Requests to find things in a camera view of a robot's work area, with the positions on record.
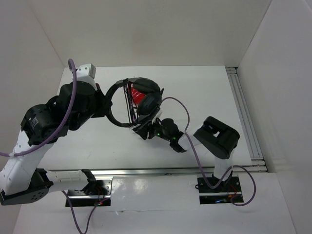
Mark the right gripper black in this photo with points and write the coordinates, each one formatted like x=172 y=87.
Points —
x=143 y=131

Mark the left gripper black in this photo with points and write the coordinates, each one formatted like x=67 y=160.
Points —
x=105 y=103

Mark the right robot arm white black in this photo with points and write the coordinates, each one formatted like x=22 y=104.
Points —
x=218 y=138

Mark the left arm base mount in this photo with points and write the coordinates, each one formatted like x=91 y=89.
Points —
x=97 y=191

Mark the aluminium rail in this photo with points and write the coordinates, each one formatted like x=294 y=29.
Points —
x=146 y=172
x=257 y=159

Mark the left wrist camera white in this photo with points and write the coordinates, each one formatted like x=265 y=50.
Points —
x=86 y=72

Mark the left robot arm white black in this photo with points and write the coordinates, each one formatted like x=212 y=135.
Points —
x=21 y=180

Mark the black headset with microphone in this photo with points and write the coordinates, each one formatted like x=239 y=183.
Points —
x=148 y=107

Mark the aluminium rail front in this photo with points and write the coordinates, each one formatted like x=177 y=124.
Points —
x=146 y=172

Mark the red headphones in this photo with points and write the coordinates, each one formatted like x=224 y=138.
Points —
x=137 y=96

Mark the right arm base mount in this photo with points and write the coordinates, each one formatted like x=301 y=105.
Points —
x=222 y=194

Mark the aluminium rail right side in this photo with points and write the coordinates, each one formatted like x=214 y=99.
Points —
x=257 y=159

